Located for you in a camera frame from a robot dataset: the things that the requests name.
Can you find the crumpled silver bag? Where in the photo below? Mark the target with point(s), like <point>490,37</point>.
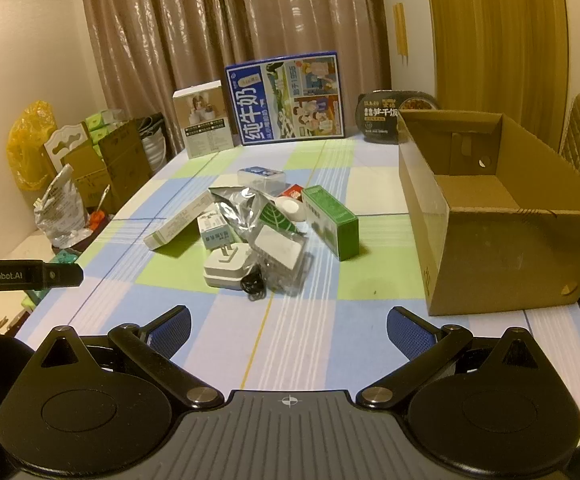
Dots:
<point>60,210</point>

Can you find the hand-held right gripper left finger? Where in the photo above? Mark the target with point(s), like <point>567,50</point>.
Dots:
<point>172,330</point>

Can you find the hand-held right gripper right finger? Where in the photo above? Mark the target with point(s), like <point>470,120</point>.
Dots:
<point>410,332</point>

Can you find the brown curtain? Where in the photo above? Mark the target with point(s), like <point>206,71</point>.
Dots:
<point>170,35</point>

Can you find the small white box blue print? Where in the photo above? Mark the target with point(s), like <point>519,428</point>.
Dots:
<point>215,232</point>

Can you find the yellow curtain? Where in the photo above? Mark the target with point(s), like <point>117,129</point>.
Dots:
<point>495,35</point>

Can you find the brown cardboard box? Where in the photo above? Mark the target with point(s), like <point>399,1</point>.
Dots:
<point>495,260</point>

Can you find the silver foil bag green leaf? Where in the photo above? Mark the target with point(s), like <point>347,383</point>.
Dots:
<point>277,217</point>

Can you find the blue milk carton box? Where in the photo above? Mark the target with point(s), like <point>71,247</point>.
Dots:
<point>260,105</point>

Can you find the desktop with checked tablecloth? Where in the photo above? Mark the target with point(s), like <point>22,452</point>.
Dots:
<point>370,290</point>

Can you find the red packet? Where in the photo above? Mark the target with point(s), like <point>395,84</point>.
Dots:
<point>292,192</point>

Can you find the clear plastic box blue label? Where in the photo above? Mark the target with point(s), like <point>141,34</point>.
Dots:
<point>262,180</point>

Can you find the black instant rice bowl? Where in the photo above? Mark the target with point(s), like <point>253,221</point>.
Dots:
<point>377,115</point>

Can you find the green tissue pack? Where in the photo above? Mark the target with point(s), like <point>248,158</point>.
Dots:
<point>101,121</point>

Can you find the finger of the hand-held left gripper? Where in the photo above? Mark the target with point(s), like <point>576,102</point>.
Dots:
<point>65,276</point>

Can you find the white ornate chair back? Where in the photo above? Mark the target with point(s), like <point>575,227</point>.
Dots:
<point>62,142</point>

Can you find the white box with green print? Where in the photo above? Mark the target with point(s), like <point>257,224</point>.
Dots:
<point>180,220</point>

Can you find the clear plastic bag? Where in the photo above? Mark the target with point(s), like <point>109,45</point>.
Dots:
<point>280,250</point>

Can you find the large brown storage carton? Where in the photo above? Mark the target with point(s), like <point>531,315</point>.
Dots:
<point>127,160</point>

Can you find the white photo printed box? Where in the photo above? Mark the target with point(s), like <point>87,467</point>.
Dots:
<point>205,125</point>

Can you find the white power adapter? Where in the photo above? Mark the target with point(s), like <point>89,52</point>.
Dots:
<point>222,270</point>

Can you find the white plastic spoon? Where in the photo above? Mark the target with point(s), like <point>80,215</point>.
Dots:
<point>290,208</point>

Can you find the yellow plastic bag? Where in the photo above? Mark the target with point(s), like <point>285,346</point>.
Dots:
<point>30,150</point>

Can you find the orange toy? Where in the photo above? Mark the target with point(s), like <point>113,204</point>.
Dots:
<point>96,219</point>

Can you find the small brown storage carton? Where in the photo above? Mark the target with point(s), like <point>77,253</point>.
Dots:
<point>87,175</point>

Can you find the teal plastic item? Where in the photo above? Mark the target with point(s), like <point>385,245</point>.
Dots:
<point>65,257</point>

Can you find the green and white spray box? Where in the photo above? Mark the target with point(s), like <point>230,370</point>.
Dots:
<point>337,230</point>

